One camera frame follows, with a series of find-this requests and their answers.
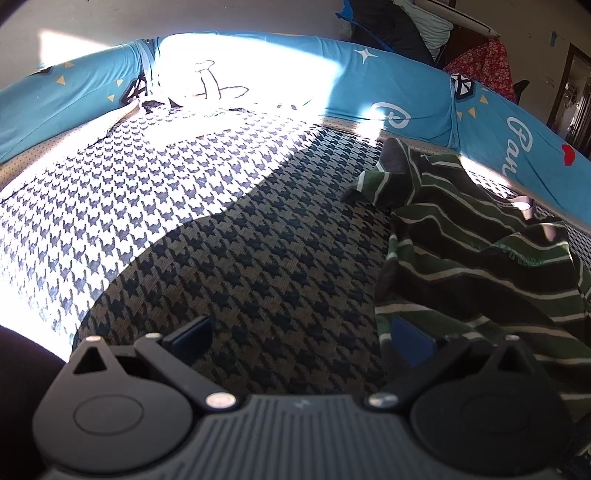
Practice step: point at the blue printed cushion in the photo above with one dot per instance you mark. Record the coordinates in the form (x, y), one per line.
(69, 97)

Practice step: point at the white bolster pillow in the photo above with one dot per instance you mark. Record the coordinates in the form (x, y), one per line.
(471, 16)

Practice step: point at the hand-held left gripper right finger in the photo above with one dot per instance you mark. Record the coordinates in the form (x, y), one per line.
(411, 341)

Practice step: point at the blue tape piece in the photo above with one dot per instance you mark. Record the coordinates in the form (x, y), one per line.
(552, 39)

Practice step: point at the green brown striped shirt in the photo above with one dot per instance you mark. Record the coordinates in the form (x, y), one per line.
(461, 258)

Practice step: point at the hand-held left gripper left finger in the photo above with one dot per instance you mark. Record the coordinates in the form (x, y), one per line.
(191, 339)

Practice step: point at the houndstooth patterned bed cover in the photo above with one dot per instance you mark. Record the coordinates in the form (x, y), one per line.
(207, 221)

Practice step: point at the black blue jacket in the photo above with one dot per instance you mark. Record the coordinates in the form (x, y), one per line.
(383, 27)

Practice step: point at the red floral cloth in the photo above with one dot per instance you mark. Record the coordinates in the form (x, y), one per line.
(489, 69)

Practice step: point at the blue printed bedsheet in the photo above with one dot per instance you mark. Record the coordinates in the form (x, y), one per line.
(369, 83)

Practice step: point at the light green pillow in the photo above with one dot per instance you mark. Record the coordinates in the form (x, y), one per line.
(429, 25)

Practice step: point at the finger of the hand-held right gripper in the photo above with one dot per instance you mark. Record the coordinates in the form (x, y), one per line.
(524, 205)
(550, 231)

